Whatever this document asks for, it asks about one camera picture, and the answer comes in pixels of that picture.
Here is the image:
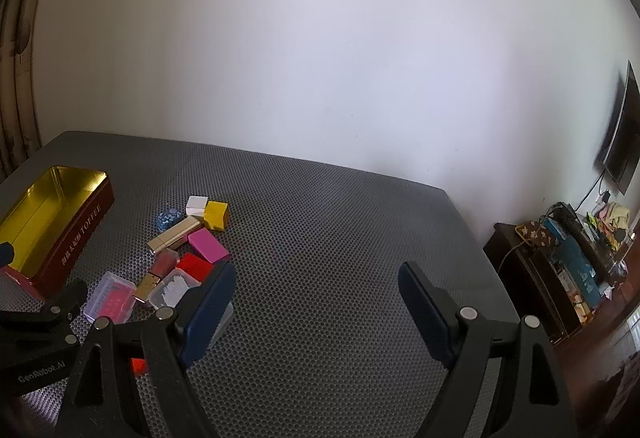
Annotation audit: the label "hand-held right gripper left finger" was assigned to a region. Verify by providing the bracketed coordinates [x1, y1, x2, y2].
[55, 262, 238, 438]

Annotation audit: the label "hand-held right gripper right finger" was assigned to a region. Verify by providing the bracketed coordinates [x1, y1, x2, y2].
[397, 262, 578, 438]

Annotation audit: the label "clear box white contents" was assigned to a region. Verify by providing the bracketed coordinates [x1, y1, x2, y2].
[149, 268, 203, 309]

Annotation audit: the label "dark red block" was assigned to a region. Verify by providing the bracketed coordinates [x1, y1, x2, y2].
[176, 253, 219, 283]

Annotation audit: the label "clear box pink contents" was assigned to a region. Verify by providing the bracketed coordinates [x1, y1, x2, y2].
[83, 271, 137, 323]

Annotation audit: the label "red tin box gold inside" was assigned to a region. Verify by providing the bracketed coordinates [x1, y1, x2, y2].
[0, 165, 115, 299]

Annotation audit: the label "pink lip gloss gold cap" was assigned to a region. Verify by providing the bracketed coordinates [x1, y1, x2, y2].
[134, 248, 180, 305]

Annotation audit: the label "pink block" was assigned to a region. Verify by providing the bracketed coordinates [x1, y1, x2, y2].
[188, 229, 232, 265]

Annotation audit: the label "long gold bar case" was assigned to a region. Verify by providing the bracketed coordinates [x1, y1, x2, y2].
[147, 216, 205, 253]

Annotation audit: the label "yellow block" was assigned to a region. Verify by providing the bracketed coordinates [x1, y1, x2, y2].
[202, 201, 230, 231]

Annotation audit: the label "blue patterned block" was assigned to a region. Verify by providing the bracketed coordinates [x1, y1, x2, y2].
[156, 209, 182, 231]

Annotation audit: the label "dark wooden television cabinet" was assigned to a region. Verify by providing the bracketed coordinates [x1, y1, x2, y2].
[482, 218, 640, 350]

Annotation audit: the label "grey honeycomb mat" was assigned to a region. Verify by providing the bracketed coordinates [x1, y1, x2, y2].
[0, 131, 521, 438]

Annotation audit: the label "brown floral cloth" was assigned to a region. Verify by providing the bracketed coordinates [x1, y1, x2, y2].
[516, 220, 560, 249]

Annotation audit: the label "blue cardboard box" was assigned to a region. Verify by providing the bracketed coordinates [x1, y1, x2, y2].
[542, 218, 613, 309]

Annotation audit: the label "beige leaf-print curtain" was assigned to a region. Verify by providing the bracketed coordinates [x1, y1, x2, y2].
[0, 0, 56, 181]

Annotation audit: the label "pile of coloured cloths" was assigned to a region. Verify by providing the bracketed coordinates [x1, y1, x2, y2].
[587, 202, 632, 249]

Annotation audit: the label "white cable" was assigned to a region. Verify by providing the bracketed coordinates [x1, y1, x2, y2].
[500, 238, 532, 275]

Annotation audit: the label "black television cable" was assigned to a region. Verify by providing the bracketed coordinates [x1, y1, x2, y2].
[575, 170, 608, 213]

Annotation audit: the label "black wall television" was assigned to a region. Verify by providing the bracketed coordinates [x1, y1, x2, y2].
[595, 60, 640, 196]

